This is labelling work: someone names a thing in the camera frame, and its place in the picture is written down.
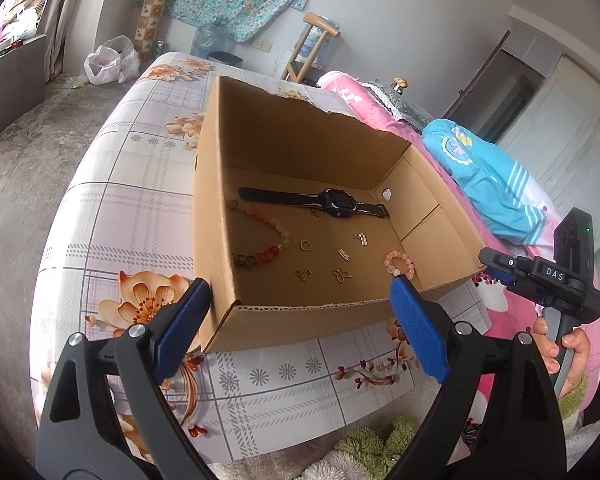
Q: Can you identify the clear blue water jug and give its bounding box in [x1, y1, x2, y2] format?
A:
[190, 22, 231, 61]

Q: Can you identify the person's right hand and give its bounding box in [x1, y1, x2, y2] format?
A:
[531, 316, 593, 395]

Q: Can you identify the teal floral wall cloth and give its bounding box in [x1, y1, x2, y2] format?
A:
[132, 0, 331, 43]

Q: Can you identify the purple smartwatch with black strap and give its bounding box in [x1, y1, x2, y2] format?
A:
[238, 186, 391, 221]

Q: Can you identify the grey curtain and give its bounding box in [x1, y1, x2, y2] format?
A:
[42, 0, 88, 81]

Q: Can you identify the person's right forearm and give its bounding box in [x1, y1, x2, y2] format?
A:
[570, 372, 600, 441]

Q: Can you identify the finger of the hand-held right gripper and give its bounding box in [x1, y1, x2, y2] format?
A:
[482, 269, 520, 288]
[478, 247, 531, 281]

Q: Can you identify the grey cabinet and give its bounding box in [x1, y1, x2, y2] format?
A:
[0, 34, 48, 151]

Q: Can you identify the colourful glass bead necklace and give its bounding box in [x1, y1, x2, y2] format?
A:
[227, 199, 292, 268]

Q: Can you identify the grey green pillow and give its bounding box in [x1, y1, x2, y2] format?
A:
[362, 79, 443, 133]

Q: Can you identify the brown cardboard box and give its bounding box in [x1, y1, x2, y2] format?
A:
[191, 75, 486, 353]

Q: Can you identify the white wardrobe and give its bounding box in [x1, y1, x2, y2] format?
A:
[495, 52, 600, 251]

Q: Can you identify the white fluffy robe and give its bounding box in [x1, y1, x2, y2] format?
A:
[300, 412, 431, 480]

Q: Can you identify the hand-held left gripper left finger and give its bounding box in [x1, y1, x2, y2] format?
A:
[36, 277, 216, 480]

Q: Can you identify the blue quilt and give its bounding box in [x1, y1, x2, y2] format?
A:
[421, 119, 556, 247]

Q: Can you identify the floral checked tablecloth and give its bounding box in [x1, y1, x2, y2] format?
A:
[29, 51, 491, 466]

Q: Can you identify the wooden chair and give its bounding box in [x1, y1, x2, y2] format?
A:
[280, 11, 342, 85]

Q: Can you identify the patterned paper roll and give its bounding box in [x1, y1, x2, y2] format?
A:
[136, 0, 181, 53]

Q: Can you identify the pink floral bed sheet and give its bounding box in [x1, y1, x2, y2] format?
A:
[316, 71, 600, 461]

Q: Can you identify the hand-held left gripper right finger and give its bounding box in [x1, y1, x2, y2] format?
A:
[387, 276, 568, 480]

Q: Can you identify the white plastic bag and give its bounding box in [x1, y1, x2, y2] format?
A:
[83, 35, 142, 86]

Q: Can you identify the orange bead bracelet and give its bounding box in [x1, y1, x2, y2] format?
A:
[384, 250, 416, 279]

